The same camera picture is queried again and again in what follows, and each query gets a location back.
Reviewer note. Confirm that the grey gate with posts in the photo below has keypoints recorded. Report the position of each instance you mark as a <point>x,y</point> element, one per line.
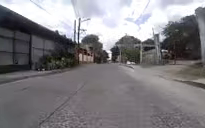
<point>150,55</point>

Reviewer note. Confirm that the dark trees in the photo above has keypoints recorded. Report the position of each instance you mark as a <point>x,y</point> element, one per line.
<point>181,38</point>

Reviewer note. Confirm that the tall concrete pillar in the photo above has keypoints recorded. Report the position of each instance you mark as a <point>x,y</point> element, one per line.
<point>203,36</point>

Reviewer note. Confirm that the white car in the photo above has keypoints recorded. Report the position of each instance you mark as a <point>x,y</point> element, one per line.
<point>130,62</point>

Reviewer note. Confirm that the utility pole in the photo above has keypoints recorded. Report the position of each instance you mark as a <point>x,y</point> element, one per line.
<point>78,40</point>
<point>74,31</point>

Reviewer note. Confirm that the bare earth verge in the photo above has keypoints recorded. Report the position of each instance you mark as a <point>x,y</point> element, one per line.
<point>190,71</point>

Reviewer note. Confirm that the green bushes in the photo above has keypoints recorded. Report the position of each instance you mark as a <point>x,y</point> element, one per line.
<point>56,60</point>

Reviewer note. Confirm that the grey panelled wall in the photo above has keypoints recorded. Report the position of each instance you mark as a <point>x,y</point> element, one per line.
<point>16,46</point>

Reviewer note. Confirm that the reddish low building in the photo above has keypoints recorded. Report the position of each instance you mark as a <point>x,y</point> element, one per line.
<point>85,56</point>

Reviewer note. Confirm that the grey concrete road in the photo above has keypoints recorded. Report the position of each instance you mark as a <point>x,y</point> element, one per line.
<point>100,96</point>

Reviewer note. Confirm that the grey pavement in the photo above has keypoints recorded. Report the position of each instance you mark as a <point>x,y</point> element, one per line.
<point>20,75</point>

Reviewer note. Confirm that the row of trees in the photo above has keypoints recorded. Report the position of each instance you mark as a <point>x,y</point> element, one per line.
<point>123,45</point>

